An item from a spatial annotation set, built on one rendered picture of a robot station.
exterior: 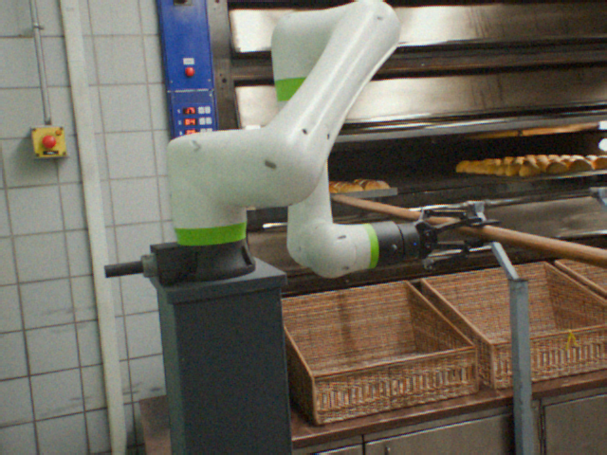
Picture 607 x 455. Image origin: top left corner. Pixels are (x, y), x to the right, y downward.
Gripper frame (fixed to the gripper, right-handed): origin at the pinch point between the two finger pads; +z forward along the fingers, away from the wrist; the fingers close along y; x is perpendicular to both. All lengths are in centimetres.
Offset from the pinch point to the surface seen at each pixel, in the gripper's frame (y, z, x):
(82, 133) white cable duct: -28, -81, -103
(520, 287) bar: 27, 39, -44
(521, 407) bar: 64, 38, -44
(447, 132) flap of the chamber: -20, 42, -89
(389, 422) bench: 63, -3, -49
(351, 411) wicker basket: 60, -13, -54
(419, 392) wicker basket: 58, 10, -54
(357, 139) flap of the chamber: -20, 8, -89
